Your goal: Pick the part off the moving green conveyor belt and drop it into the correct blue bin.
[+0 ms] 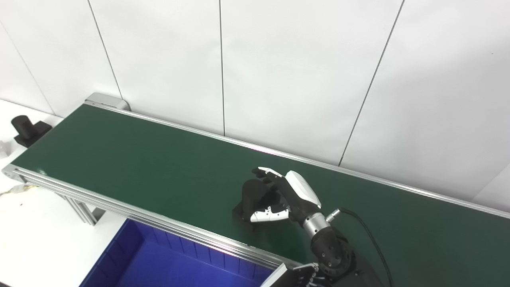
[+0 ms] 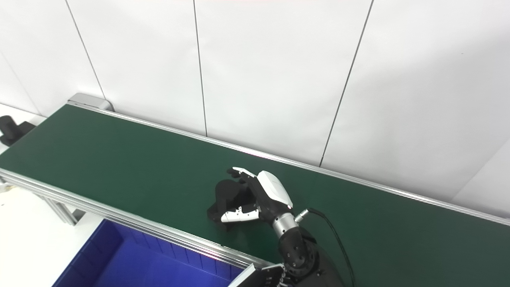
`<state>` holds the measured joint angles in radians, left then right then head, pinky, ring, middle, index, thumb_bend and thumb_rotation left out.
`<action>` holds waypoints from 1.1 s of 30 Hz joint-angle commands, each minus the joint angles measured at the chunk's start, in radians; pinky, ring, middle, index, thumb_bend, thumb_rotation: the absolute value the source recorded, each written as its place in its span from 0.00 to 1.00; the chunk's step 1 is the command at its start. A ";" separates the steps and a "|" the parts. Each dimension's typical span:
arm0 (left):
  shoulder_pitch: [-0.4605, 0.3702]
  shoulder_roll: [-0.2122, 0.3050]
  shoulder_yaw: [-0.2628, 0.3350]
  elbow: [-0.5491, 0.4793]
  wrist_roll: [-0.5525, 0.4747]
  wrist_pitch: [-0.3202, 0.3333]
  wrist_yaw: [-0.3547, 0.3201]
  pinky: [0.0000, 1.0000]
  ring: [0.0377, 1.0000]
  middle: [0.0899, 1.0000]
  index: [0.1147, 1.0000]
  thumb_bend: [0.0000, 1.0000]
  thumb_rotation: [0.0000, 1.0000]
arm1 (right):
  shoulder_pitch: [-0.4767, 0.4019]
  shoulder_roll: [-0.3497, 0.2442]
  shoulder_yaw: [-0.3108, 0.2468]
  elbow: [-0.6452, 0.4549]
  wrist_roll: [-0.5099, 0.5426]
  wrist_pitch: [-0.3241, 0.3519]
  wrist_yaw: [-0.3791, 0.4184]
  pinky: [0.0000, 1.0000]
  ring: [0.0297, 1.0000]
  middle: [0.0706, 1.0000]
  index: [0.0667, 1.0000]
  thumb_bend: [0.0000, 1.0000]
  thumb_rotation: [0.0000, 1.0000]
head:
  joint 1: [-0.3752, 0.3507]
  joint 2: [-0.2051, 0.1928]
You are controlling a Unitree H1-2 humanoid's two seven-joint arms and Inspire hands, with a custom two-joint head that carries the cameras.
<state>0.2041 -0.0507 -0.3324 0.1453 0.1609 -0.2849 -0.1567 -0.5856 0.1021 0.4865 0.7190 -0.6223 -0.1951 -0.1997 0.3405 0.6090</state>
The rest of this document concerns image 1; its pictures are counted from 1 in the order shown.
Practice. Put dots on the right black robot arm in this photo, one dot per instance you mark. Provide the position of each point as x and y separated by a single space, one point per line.
334 251

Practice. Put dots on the small white plastic part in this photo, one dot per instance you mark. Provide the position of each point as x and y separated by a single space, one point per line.
3 148

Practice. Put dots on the blue plastic bin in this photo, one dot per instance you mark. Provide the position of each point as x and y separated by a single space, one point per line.
159 267

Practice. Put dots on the green conveyor belt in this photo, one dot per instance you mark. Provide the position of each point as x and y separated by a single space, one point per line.
119 207
159 167

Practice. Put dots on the black part with cylinder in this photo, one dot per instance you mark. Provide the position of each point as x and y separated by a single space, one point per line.
255 197
28 129

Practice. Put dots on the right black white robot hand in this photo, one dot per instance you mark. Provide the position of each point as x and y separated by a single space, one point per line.
301 195

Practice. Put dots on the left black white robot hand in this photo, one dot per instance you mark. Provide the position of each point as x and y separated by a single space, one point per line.
279 279

